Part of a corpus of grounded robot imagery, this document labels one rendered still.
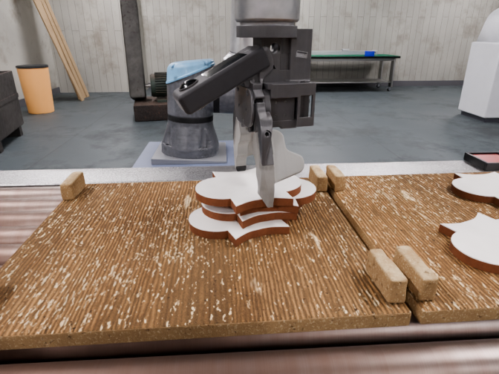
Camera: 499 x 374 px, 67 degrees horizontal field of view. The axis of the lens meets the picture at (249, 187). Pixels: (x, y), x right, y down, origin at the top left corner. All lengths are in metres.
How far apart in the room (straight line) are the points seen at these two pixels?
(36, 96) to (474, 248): 6.57
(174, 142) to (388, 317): 0.71
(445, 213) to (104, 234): 0.46
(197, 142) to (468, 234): 0.64
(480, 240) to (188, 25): 8.74
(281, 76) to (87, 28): 8.45
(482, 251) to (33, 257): 0.50
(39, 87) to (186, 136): 5.88
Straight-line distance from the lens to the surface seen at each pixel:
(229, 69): 0.44
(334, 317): 0.36
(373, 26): 9.65
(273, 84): 0.45
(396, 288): 0.38
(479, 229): 0.54
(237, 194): 0.47
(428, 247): 0.50
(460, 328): 0.43
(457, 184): 0.68
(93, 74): 8.91
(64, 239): 0.52
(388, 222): 0.54
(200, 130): 0.95
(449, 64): 10.53
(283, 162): 0.45
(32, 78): 6.74
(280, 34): 0.45
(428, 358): 0.38
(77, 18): 8.92
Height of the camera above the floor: 1.17
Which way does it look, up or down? 22 degrees down
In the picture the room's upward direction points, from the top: straight up
